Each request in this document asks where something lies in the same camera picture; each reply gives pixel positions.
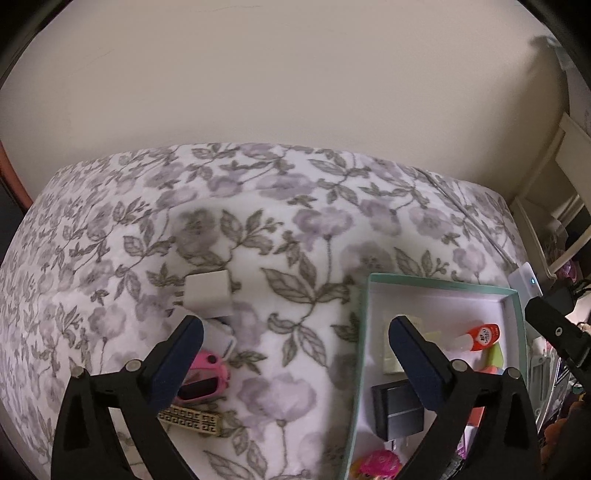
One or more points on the floral grey white blanket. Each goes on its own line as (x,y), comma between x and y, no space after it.
(286,230)

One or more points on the toy dog with pink helmet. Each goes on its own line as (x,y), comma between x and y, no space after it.
(378,464)

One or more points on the white wristwatch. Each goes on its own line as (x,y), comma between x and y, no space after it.
(221,339)

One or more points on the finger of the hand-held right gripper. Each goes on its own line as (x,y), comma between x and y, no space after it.
(558,331)

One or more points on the pink wristwatch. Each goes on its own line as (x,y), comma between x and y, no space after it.
(210,364)

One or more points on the white shelf unit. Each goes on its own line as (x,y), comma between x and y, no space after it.
(572,157)

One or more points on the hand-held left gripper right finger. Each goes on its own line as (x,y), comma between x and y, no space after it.
(415,360)

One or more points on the orange glue bottle white cap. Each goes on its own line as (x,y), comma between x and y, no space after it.
(482,334)

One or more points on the teal cardboard box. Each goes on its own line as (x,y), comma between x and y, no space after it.
(438,295)

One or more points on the green small item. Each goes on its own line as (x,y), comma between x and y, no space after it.
(494,357)

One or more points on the black power adapter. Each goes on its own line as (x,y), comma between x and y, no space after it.
(397,410)

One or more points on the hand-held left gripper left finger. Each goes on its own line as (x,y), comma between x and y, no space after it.
(178,364)

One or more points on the white adapter with blue light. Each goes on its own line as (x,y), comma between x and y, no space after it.
(524,279)

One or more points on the gold patterned box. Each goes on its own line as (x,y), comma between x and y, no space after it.
(194,421)

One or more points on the reddish-brown bed frame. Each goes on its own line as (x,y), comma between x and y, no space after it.
(9,170)

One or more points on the white charger cube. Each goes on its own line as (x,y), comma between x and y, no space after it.
(207,293)

